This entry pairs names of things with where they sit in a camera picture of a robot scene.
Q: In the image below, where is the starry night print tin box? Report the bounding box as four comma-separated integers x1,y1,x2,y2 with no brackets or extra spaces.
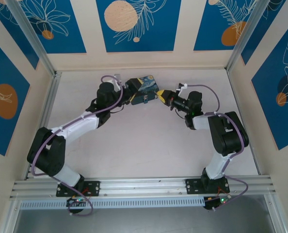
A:
128,74,160,106

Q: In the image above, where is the blue panel with beige circle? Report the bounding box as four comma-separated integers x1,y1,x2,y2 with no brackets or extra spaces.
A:
96,0,182,53

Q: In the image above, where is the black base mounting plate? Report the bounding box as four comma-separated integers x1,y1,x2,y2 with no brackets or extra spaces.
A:
56,180,101,198
185,178,231,195

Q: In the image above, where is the small controller board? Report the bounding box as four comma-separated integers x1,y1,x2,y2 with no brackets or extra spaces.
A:
203,195,232,211
65,197,91,207

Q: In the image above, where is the grey metal sheet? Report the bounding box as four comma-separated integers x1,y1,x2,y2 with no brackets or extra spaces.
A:
13,194,279,233

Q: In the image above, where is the thin black cable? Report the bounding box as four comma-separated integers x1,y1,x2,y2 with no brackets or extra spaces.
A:
170,105,187,118
109,103,126,114

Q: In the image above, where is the blue floral wall panel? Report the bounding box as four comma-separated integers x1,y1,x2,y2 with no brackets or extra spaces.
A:
0,0,40,70
251,21,288,151
193,0,257,52
240,0,288,66
19,0,87,54
0,33,31,157

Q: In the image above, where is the aluminium frame post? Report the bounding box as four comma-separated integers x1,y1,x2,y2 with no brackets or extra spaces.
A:
225,0,273,73
5,0,63,78

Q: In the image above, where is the aluminium cross rail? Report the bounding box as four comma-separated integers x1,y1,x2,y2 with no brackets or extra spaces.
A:
9,175,278,200

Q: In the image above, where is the red wire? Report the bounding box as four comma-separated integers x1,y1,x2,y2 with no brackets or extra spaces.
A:
216,186,229,197
82,186,94,198

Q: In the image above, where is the grey slotted cable duct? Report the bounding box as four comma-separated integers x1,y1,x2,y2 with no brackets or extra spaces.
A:
19,196,206,210

